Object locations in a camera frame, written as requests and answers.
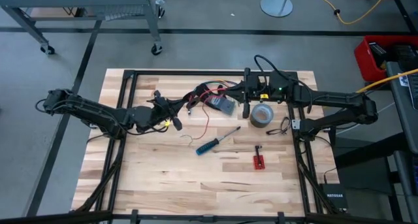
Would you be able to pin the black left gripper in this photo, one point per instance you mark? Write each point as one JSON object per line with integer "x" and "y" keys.
{"x": 163, "y": 111}

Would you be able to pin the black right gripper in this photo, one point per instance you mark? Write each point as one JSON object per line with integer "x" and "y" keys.
{"x": 258, "y": 90}

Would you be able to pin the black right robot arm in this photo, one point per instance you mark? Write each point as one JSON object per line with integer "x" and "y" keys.
{"x": 326, "y": 100}

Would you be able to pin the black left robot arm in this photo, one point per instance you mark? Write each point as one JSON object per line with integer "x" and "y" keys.
{"x": 98, "y": 114}

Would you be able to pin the red bit holder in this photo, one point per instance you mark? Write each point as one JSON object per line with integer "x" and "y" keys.
{"x": 259, "y": 162}

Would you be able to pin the round grey floor stand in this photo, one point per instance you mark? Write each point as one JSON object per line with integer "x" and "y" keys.
{"x": 276, "y": 5}

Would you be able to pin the large red plastic bin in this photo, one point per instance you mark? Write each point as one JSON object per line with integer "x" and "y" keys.
{"x": 364, "y": 59}

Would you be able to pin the grey metal wheeled cart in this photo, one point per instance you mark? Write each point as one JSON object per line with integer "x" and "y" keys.
{"x": 81, "y": 0}

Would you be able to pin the grey side desk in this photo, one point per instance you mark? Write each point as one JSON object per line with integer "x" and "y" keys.
{"x": 403, "y": 119}

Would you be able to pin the black aluminium table frame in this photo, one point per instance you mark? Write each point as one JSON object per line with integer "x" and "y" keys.
{"x": 210, "y": 72}

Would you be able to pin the grey duct tape roll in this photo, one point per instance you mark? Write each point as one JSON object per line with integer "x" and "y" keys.
{"x": 261, "y": 115}

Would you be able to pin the black Netgear network switch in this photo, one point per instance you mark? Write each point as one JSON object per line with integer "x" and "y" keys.
{"x": 334, "y": 198}

